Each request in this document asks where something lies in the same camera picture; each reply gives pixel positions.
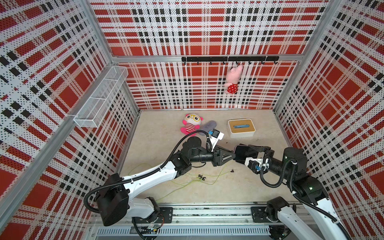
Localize white wooden tissue box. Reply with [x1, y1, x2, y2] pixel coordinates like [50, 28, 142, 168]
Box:
[228, 119, 256, 139]

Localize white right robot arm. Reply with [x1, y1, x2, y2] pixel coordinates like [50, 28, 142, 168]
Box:
[242, 145, 351, 240]

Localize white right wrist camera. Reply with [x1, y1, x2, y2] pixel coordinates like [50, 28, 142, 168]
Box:
[245, 158, 267, 175]

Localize grey glasses case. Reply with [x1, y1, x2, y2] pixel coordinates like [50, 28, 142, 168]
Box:
[200, 121, 217, 133]

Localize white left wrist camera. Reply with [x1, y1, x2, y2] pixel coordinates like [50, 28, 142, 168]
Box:
[209, 129, 224, 152]

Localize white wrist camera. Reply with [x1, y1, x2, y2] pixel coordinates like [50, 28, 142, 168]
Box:
[209, 129, 224, 152]
[245, 158, 267, 175]

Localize green wired earphones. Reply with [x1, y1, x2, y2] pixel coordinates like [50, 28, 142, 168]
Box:
[124, 163, 235, 182]
[148, 161, 239, 203]

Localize pink white plush toy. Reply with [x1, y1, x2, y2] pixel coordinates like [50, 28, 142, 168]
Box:
[180, 113, 203, 135]

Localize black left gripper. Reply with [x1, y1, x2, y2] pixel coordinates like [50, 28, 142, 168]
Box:
[189, 144, 234, 167]

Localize black hook rail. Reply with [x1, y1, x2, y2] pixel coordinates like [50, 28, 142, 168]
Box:
[181, 56, 280, 63]

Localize purple smartphone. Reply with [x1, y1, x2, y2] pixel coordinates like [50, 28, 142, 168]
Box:
[234, 145, 259, 165]

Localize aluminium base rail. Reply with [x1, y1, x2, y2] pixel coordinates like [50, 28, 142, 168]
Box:
[86, 202, 319, 240]

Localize pink pig plush toy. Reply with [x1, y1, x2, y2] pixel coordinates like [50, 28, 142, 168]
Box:
[224, 65, 244, 95]

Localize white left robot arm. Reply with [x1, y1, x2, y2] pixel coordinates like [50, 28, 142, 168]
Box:
[83, 130, 236, 227]

